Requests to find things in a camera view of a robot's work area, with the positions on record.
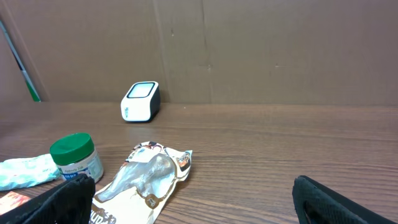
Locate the green white pole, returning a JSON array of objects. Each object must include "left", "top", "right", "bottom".
[{"left": 1, "top": 21, "right": 41, "bottom": 102}]

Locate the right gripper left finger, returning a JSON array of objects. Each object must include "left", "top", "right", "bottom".
[{"left": 1, "top": 174, "right": 95, "bottom": 224}]

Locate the orange white small box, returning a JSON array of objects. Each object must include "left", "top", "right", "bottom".
[{"left": 0, "top": 192, "right": 31, "bottom": 215}]

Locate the white barcode scanner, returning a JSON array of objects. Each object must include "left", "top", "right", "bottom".
[{"left": 121, "top": 81, "right": 161, "bottom": 123}]

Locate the brown white snack bag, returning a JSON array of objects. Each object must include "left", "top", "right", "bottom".
[{"left": 89, "top": 141, "right": 192, "bottom": 224}]

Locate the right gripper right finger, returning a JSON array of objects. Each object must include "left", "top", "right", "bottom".
[{"left": 292, "top": 175, "right": 395, "bottom": 224}]

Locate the green lid jar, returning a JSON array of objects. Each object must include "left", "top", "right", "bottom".
[{"left": 49, "top": 133, "right": 104, "bottom": 183}]

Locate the teal snack packet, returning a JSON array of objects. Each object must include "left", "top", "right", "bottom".
[{"left": 1, "top": 154, "right": 60, "bottom": 191}]

